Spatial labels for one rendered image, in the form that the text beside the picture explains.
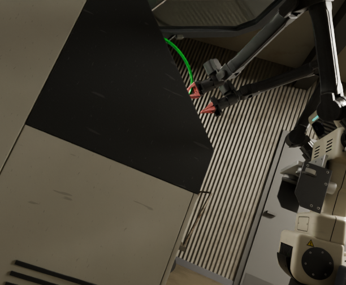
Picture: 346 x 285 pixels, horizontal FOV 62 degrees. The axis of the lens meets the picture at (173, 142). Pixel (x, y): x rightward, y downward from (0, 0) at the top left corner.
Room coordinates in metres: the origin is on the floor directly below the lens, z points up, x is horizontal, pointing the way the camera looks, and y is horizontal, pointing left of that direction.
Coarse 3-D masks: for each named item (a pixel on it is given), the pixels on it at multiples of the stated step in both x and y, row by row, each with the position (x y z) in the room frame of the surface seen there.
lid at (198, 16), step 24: (168, 0) 1.22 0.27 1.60; (192, 0) 1.24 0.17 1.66; (216, 0) 1.26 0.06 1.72; (240, 0) 1.28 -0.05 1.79; (264, 0) 1.30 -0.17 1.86; (168, 24) 1.47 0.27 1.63; (192, 24) 1.49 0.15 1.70; (216, 24) 1.52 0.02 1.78; (240, 24) 1.55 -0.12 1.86; (264, 24) 1.55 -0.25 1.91
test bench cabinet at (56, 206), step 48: (48, 144) 0.86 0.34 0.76; (0, 192) 0.85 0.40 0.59; (48, 192) 0.87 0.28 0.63; (96, 192) 0.90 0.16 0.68; (144, 192) 0.93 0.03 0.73; (192, 192) 0.96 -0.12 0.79; (0, 240) 0.86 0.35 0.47; (48, 240) 0.88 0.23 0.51; (96, 240) 0.91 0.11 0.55; (144, 240) 0.94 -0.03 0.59
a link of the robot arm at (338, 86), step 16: (304, 0) 0.82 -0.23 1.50; (320, 0) 0.79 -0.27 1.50; (320, 16) 0.82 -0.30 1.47; (320, 32) 0.84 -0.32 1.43; (320, 48) 0.86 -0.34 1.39; (320, 64) 0.88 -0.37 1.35; (336, 64) 0.86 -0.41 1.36; (320, 80) 0.90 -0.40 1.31; (336, 80) 0.87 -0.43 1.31; (320, 96) 0.90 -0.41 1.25; (320, 112) 0.92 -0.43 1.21; (336, 112) 0.88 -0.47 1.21
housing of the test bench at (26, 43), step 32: (0, 0) 0.80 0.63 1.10; (32, 0) 0.81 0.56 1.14; (64, 0) 0.83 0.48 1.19; (0, 32) 0.81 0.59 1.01; (32, 32) 0.82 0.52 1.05; (64, 32) 0.84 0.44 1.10; (0, 64) 0.81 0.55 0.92; (32, 64) 0.83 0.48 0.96; (0, 96) 0.82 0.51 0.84; (32, 96) 0.84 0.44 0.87; (0, 128) 0.83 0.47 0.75; (0, 160) 0.84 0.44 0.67
